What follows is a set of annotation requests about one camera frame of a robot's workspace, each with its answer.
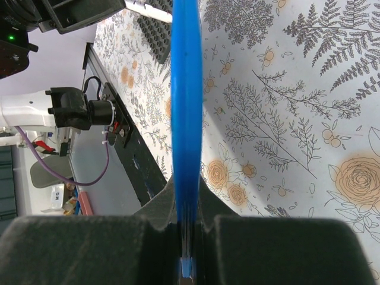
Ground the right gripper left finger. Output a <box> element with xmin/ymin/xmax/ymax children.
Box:
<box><xmin>1</xmin><ymin>180</ymin><xmax>178</xmax><ymax>284</ymax></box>

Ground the floral tablecloth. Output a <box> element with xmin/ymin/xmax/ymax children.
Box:
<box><xmin>93</xmin><ymin>0</ymin><xmax>380</xmax><ymax>259</ymax></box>

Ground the red capped whiteboard marker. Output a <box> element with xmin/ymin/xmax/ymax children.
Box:
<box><xmin>125</xmin><ymin>1</ymin><xmax>172</xmax><ymax>23</ymax></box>

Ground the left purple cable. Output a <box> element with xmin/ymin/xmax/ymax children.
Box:
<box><xmin>14</xmin><ymin>126</ymin><xmax>110</xmax><ymax>187</ymax></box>

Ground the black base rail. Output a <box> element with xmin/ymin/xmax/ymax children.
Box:
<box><xmin>103</xmin><ymin>83</ymin><xmax>167</xmax><ymax>206</ymax></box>

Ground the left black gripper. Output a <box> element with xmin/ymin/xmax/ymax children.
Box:
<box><xmin>1</xmin><ymin>0</ymin><xmax>126</xmax><ymax>50</ymax></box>

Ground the grey studded baseplate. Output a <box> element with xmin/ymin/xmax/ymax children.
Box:
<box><xmin>137</xmin><ymin>16</ymin><xmax>172</xmax><ymax>64</ymax></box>

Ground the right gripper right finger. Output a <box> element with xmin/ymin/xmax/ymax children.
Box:
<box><xmin>194</xmin><ymin>182</ymin><xmax>375</xmax><ymax>284</ymax></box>

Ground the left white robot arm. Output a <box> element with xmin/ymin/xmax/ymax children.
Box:
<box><xmin>1</xmin><ymin>1</ymin><xmax>126</xmax><ymax>131</ymax></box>

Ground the blue framed whiteboard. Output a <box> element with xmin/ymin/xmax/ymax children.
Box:
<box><xmin>171</xmin><ymin>1</ymin><xmax>203</xmax><ymax>278</ymax></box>

